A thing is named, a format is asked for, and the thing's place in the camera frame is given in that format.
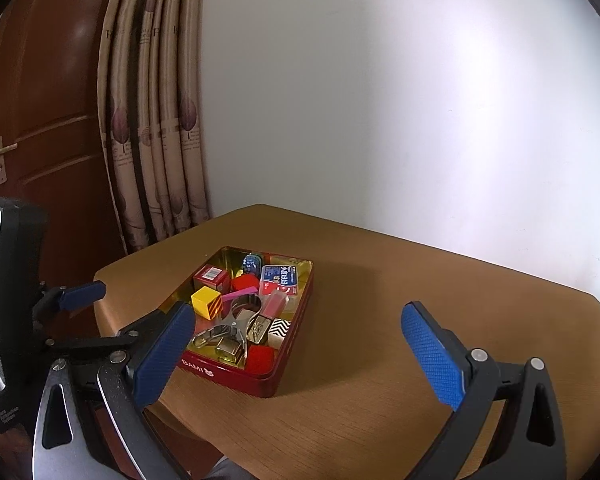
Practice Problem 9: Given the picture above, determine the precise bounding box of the gold Marubi cream box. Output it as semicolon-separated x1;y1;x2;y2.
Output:
193;264;230;295

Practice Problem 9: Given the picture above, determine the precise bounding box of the metal door handle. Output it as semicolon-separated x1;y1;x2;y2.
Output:
0;136;18;185

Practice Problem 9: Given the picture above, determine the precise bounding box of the pink lipstick tube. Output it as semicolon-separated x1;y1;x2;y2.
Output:
246;292;288;344

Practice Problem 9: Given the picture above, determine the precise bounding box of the black white zigzag box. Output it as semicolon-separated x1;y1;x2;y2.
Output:
266;318;291;350

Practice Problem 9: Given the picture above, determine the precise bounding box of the brown wooden door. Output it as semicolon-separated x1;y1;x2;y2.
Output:
0;0;124;286

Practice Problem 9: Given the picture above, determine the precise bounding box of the red gold-lined tin box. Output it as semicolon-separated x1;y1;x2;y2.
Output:
163;246;314;398

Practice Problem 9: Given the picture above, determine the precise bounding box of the metal clip with red block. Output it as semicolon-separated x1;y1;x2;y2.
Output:
192;293;262;366

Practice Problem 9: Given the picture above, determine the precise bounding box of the blue white toothpaste box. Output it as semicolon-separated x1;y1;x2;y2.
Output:
259;264;299;296

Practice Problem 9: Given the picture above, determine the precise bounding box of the pink rectangular eraser block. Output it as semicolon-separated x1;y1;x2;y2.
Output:
221;287;258;302

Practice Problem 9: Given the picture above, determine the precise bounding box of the beige patterned curtain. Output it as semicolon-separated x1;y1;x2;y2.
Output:
97;0;209;252

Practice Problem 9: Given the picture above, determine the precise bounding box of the blue patterned round cap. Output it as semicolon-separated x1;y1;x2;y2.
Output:
242;252;263;275

